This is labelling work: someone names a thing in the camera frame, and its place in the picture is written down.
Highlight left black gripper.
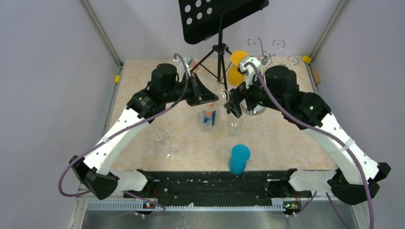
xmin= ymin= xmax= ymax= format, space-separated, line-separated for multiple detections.
xmin=163 ymin=72 xmax=219 ymax=106

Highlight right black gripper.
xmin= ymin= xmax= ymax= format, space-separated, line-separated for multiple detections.
xmin=224 ymin=70 xmax=285 ymax=118

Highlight clear wine glass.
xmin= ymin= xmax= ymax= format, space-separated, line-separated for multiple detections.
xmin=214 ymin=88 xmax=230 ymax=107

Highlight orange plastic wine glass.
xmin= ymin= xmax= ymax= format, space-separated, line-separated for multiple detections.
xmin=227 ymin=50 xmax=248 ymax=86

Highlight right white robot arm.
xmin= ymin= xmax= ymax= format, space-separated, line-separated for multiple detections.
xmin=225 ymin=66 xmax=391 ymax=205

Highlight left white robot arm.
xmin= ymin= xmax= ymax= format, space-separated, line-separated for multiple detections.
xmin=70 ymin=63 xmax=219 ymax=200

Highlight blue plastic wine glass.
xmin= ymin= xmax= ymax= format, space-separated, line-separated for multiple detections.
xmin=228 ymin=144 xmax=251 ymax=175

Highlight clear glass with clips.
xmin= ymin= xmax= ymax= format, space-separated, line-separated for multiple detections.
xmin=197 ymin=111 xmax=212 ymax=131

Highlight clear glass centre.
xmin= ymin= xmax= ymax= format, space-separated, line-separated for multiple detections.
xmin=227 ymin=116 xmax=243 ymax=136

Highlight clear glass front left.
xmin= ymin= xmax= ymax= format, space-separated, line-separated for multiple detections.
xmin=164 ymin=146 xmax=178 ymax=159

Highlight black music stand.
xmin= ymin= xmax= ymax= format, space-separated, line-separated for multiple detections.
xmin=178 ymin=0 xmax=269 ymax=90

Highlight yellow corner clamp right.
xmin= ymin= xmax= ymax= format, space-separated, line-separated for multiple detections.
xmin=301 ymin=55 xmax=312 ymax=64

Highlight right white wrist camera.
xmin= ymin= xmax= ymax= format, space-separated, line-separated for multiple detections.
xmin=237 ymin=55 xmax=261 ymax=89

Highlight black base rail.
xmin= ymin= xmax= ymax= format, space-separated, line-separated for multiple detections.
xmin=124 ymin=170 xmax=312 ymax=207

